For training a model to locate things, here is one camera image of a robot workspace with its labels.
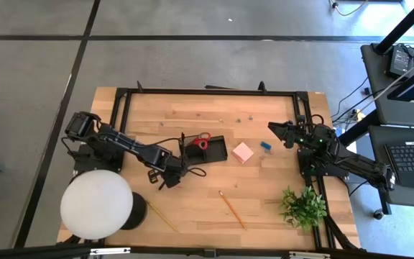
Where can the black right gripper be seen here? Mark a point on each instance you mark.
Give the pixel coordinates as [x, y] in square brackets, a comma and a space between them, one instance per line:
[298, 135]

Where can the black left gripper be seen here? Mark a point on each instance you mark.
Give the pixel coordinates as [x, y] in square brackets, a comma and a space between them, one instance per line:
[171, 174]

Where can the black marker pen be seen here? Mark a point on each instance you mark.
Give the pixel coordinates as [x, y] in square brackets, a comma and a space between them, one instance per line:
[183, 144]

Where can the large blue binder clip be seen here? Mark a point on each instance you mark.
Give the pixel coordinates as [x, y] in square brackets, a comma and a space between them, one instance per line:
[265, 145]

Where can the black mesh desk organizer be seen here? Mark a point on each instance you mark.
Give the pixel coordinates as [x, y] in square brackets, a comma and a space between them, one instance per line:
[216, 153]

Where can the pink sticky note pad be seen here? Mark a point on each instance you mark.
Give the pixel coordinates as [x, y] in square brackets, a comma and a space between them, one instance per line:
[243, 152]

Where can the yellow wooden pencil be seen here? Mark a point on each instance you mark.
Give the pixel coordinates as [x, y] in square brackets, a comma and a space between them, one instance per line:
[162, 216]

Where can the orange wooden pencil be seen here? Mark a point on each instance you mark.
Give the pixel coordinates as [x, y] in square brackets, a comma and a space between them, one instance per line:
[233, 210]

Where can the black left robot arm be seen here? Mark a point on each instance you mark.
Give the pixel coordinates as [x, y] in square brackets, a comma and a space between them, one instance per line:
[120, 138]

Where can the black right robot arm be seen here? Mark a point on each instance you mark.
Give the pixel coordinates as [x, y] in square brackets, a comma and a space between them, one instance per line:
[365, 167]

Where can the white paper sheet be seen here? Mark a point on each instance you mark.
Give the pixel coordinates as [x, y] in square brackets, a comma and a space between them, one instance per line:
[353, 146]

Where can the yellow power plug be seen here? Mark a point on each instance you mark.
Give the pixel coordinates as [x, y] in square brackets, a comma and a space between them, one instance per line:
[360, 116]

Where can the green artificial plant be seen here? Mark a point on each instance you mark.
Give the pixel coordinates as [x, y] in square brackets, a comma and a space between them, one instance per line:
[304, 210]

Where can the black rig crossbar with brackets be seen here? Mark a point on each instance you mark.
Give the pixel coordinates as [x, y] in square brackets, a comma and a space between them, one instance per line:
[178, 252]

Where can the white globe table lamp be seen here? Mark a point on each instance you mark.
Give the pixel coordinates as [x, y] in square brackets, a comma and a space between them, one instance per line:
[95, 205]

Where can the dark grey side desk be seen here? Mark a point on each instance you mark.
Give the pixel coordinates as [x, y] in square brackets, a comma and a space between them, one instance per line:
[376, 79]

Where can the black caster wheel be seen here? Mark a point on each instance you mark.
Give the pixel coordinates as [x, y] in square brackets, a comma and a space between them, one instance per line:
[378, 214]

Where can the thin white strip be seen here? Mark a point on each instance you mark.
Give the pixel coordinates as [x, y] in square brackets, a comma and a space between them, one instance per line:
[397, 82]

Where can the black laptop keyboard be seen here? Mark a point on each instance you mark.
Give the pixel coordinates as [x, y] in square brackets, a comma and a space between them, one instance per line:
[412, 162]

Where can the black power box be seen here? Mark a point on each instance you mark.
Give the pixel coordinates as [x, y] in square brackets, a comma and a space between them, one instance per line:
[399, 61]

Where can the grey desk with laptop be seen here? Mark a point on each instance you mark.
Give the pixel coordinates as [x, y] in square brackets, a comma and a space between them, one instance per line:
[408, 198]

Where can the black arch bracket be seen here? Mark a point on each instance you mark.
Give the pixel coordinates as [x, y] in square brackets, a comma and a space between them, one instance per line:
[139, 87]
[262, 87]

